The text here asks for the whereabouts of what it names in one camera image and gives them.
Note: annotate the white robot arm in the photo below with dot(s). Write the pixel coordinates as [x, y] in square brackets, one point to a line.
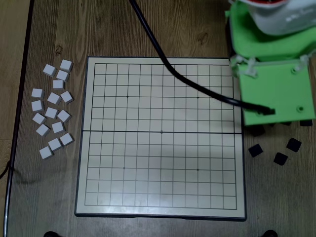
[276, 22]

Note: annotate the white gridded go board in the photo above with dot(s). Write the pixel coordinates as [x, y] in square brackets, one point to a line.
[148, 160]

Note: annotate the white cube stone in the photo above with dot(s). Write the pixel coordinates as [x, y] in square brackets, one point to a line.
[51, 112]
[64, 115]
[46, 152]
[43, 130]
[58, 84]
[39, 118]
[62, 75]
[67, 96]
[37, 93]
[54, 98]
[54, 144]
[66, 65]
[37, 105]
[57, 127]
[49, 70]
[66, 139]

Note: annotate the white zip tie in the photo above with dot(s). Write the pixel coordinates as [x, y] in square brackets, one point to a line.
[235, 62]
[250, 67]
[303, 61]

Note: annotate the black stand foot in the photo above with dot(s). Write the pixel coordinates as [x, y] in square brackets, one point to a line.
[50, 234]
[270, 234]

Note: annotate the dark table edge trim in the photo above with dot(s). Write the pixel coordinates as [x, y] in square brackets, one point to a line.
[19, 98]

